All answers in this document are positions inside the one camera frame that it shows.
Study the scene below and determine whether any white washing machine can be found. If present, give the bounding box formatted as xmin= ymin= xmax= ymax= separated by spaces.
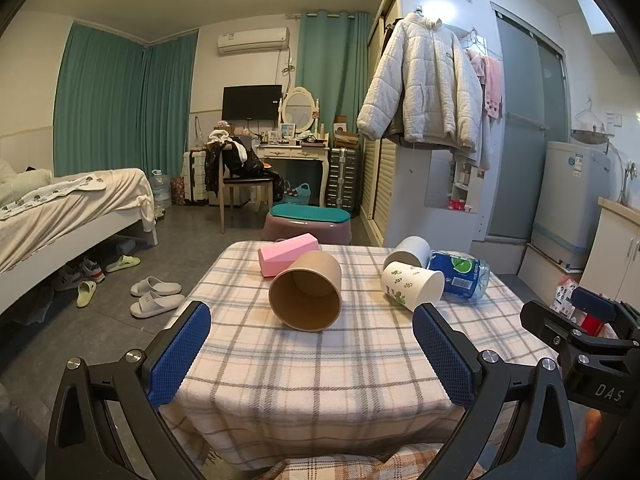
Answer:
xmin=530 ymin=140 xmax=613 ymax=272

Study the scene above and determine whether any white slipper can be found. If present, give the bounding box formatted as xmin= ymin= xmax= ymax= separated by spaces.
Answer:
xmin=130 ymin=294 xmax=186 ymax=318
xmin=130 ymin=276 xmax=183 ymax=297

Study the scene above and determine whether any blue plastic basket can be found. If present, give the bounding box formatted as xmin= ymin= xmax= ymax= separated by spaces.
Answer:
xmin=282 ymin=182 xmax=313 ymax=206

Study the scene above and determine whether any white suitcase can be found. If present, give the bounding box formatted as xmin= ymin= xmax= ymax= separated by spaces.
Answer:
xmin=182 ymin=149 xmax=211 ymax=206

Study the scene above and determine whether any brown paper cup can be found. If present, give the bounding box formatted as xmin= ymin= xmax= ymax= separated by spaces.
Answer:
xmin=268 ymin=251 xmax=343 ymax=332

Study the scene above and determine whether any pile of dark clothes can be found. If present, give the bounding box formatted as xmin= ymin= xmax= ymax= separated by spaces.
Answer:
xmin=205 ymin=130 xmax=284 ymax=197

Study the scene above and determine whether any beige bedsheet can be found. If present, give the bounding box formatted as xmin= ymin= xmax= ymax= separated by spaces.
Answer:
xmin=0 ymin=167 xmax=157 ymax=273

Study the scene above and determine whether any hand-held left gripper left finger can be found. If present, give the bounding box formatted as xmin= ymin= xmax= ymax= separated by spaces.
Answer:
xmin=45 ymin=301 xmax=213 ymax=480

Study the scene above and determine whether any orange plaid cloth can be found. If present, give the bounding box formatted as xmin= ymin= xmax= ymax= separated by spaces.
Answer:
xmin=270 ymin=447 xmax=488 ymax=480

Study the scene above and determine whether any wooden chair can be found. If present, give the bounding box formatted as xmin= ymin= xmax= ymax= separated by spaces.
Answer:
xmin=217 ymin=142 xmax=274 ymax=234

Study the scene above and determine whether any white leaf print paper cup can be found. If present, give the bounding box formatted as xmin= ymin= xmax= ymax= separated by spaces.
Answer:
xmin=381 ymin=261 xmax=446 ymax=312

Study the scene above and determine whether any white wardrobe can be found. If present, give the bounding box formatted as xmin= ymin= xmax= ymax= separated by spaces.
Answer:
xmin=360 ymin=0 xmax=493 ymax=249

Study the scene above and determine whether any silver suitcase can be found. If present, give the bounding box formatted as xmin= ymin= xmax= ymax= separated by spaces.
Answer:
xmin=325 ymin=146 xmax=362 ymax=216

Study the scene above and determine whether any white vanity desk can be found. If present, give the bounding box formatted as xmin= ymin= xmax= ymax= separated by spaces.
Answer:
xmin=254 ymin=141 xmax=332 ymax=208

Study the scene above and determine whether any purple stool with teal cushion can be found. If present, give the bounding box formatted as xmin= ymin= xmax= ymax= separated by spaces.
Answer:
xmin=261 ymin=203 xmax=353 ymax=247

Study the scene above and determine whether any oval white vanity mirror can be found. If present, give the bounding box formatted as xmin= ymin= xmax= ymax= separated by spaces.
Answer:
xmin=279 ymin=87 xmax=321 ymax=137

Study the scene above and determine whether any pink towel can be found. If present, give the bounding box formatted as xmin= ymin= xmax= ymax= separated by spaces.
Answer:
xmin=467 ymin=50 xmax=505 ymax=121

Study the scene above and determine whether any white wire hanger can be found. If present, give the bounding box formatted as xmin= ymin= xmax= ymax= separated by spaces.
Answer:
xmin=575 ymin=97 xmax=609 ymax=133

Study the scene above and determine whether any grey sneaker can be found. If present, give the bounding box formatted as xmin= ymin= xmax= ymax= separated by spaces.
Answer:
xmin=52 ymin=265 xmax=83 ymax=292

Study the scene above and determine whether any white air conditioner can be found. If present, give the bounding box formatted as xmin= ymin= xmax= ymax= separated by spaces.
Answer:
xmin=217 ymin=27 xmax=291 ymax=57

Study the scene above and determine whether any snack packet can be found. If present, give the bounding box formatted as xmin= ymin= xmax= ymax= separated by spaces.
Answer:
xmin=549 ymin=272 xmax=618 ymax=338

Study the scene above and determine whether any cardboard box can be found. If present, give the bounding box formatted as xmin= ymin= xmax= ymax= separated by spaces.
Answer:
xmin=332 ymin=116 xmax=361 ymax=150

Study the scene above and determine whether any blue label plastic bottle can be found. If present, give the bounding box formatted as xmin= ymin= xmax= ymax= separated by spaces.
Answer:
xmin=427 ymin=250 xmax=491 ymax=302

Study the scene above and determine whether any plaid tablecloth table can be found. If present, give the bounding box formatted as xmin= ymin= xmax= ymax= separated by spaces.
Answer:
xmin=159 ymin=240 xmax=557 ymax=472

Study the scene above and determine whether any wide teal curtain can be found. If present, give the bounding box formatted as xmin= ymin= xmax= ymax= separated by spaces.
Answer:
xmin=52 ymin=22 xmax=198 ymax=177

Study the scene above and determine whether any white bed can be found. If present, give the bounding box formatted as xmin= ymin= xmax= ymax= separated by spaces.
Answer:
xmin=0 ymin=157 xmax=161 ymax=317

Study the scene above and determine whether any white and red sneaker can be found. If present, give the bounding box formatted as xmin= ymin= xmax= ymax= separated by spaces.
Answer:
xmin=80 ymin=257 xmax=106 ymax=284

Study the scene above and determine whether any white board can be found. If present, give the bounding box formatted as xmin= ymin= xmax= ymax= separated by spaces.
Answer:
xmin=517 ymin=242 xmax=586 ymax=291

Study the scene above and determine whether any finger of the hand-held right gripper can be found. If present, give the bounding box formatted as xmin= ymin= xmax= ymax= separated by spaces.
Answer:
xmin=519 ymin=300 xmax=590 ymax=347
xmin=571 ymin=286 xmax=640 ymax=345

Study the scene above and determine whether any clear water jug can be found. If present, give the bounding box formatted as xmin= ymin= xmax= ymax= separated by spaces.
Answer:
xmin=150 ymin=169 xmax=173 ymax=210

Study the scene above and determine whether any frosted glass sliding door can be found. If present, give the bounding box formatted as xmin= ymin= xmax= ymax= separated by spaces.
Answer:
xmin=487 ymin=2 xmax=569 ymax=241

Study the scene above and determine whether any white cabinet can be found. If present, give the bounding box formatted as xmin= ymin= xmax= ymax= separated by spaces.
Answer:
xmin=582 ymin=197 xmax=640 ymax=311

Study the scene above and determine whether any pale blue paper cup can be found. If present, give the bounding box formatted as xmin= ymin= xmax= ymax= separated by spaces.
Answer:
xmin=383 ymin=236 xmax=432 ymax=271

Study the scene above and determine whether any person's right hand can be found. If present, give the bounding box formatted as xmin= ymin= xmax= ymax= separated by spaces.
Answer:
xmin=582 ymin=406 xmax=609 ymax=467

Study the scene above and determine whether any pink foam block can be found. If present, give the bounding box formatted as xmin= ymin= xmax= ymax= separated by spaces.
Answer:
xmin=258 ymin=233 xmax=321 ymax=279

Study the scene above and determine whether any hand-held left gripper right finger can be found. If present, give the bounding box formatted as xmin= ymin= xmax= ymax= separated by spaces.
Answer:
xmin=411 ymin=302 xmax=593 ymax=480

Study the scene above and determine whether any white padded jacket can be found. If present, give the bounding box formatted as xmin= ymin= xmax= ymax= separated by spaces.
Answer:
xmin=356 ymin=11 xmax=493 ymax=168

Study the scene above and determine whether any black television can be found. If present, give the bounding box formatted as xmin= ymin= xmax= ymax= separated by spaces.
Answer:
xmin=222 ymin=85 xmax=283 ymax=122

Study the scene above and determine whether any patterned white cloth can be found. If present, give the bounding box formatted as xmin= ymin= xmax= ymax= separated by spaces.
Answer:
xmin=0 ymin=174 xmax=107 ymax=221

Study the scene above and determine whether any narrow teal curtain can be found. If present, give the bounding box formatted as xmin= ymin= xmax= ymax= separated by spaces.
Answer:
xmin=298 ymin=11 xmax=373 ymax=148

